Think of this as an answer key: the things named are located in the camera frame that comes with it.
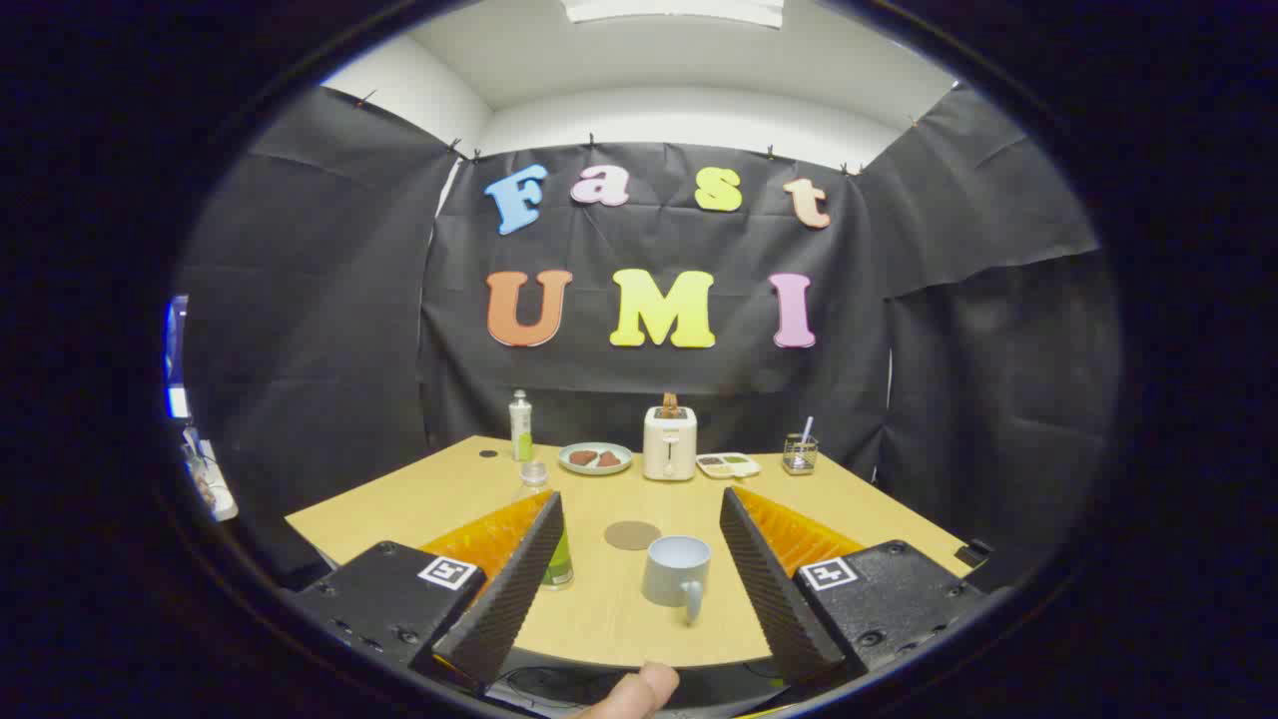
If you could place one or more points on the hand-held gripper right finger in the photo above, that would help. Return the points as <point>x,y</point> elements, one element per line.
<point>769,589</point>

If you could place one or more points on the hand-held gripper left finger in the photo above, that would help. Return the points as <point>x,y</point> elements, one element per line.
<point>504,599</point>

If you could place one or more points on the green label juice bottle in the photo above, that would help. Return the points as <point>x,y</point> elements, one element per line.
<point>561,571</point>

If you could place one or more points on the pale grey cup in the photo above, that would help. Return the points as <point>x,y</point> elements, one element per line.
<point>671,581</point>

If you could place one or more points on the round brown coaster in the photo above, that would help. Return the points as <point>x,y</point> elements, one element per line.
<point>632,535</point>

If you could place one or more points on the tall white green bottle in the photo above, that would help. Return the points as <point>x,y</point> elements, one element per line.
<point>520,429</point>

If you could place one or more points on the wooden table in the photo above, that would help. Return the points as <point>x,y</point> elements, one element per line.
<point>619,614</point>

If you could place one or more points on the white divided snack tray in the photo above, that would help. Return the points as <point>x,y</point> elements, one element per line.
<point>729,465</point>

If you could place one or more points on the pale green plate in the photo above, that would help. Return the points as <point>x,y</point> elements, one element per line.
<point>595,469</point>

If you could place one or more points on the white toaster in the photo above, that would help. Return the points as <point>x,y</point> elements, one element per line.
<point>669,449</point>

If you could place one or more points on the black table clamp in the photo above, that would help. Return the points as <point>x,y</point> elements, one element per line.
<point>973,552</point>

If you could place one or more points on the brown bread slice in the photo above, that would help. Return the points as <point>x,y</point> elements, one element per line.
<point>670,404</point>

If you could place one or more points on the white clutter beside table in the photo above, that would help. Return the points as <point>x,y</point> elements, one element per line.
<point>212,489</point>

